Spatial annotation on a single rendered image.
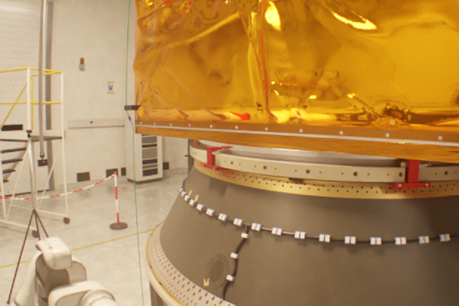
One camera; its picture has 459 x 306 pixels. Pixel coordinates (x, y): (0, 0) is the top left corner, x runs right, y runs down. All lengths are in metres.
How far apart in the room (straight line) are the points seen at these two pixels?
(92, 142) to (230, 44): 7.78
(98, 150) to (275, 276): 8.14
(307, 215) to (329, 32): 0.60
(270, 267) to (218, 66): 0.81
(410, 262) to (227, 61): 0.99
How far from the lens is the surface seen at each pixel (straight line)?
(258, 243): 1.16
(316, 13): 1.13
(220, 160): 1.31
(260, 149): 1.21
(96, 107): 8.95
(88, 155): 8.92
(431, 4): 0.99
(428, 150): 1.00
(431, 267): 1.17
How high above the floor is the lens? 1.89
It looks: 4 degrees down
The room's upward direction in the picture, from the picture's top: straight up
